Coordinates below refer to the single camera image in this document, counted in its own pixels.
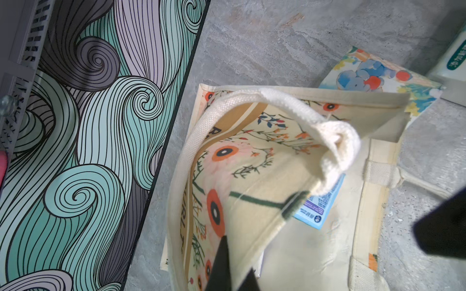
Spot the black wall shelf tray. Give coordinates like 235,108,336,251
1,0,55,159

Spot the light blue wipes pack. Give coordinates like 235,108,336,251
294,174,345,230

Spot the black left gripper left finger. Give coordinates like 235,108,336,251
205,236,232,291

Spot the pink item on shelf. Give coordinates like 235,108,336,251
0,150,8,187

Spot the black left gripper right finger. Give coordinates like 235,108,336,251
238,269,260,291

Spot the floral canvas tote bag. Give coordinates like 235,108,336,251
161,84,451,291

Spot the elephant print tissue pack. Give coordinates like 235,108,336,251
425,21,466,108
319,46,445,120

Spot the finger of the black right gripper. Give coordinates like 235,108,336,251
413,189,466,259

